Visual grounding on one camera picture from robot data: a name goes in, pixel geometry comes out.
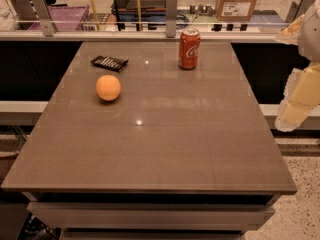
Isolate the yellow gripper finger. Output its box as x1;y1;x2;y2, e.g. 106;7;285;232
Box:
275;15;304;45
275;63;320;132

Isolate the red coke can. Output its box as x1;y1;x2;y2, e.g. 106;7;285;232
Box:
179;28;200;70

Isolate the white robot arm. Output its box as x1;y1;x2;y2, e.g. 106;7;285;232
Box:
275;0;320;132

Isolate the cardboard box with label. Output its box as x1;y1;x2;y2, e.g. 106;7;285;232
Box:
215;0;257;21

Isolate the black snack bar packet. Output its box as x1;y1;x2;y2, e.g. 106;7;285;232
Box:
91;56;128;72

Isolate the orange fruit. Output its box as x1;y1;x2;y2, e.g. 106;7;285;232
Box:
96;75;121;101

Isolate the purple plastic crate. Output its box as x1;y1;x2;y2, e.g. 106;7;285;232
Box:
28;5;91;32

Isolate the metal railing bracket right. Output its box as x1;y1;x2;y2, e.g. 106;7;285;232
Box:
285;0;315;23

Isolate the metal railing bracket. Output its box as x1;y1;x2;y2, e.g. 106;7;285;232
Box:
32;0;55;37
285;0;315;23
166;0;177;38

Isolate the metal railing bracket middle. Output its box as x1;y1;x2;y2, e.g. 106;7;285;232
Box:
166;0;177;38

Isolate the metal railing bracket left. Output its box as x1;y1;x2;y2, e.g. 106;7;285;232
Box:
32;0;55;37

